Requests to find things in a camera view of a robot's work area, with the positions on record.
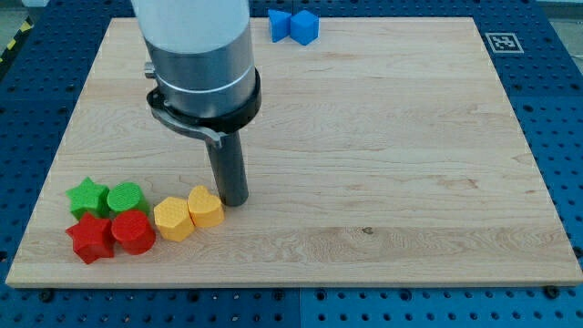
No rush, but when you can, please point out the yellow hexagon block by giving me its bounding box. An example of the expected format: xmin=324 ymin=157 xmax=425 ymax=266
xmin=154 ymin=197 xmax=195 ymax=242

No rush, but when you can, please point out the red star block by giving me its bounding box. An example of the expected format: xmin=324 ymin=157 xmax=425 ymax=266
xmin=66 ymin=212 xmax=116 ymax=264

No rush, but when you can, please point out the white fiducial marker tag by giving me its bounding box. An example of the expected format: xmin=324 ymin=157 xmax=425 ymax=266
xmin=486 ymin=32 xmax=524 ymax=54

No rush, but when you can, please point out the green star block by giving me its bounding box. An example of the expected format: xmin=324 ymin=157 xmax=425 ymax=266
xmin=66 ymin=177 xmax=110 ymax=220

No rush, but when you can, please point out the blue triangle block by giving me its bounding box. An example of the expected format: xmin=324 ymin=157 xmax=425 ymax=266
xmin=268 ymin=9 xmax=292 ymax=43

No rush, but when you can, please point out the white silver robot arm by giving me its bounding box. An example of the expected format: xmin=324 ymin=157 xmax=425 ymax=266
xmin=131 ymin=0 xmax=261 ymax=149

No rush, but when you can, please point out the green cylinder block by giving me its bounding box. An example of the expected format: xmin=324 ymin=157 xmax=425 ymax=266
xmin=107 ymin=181 xmax=150 ymax=215

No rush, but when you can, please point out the red cylinder block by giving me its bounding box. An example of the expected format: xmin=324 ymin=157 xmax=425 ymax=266
xmin=111 ymin=210 xmax=156 ymax=255

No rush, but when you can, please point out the wooden board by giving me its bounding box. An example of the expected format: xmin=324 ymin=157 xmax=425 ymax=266
xmin=5 ymin=18 xmax=582 ymax=289

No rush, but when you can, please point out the yellow heart block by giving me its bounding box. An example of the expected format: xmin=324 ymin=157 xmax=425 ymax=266
xmin=187 ymin=185 xmax=225 ymax=228

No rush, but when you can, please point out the blue cube block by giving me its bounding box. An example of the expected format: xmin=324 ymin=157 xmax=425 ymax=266
xmin=290 ymin=10 xmax=320 ymax=46

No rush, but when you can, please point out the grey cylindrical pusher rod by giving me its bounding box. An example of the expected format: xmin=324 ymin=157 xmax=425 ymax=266
xmin=207 ymin=132 xmax=249 ymax=207

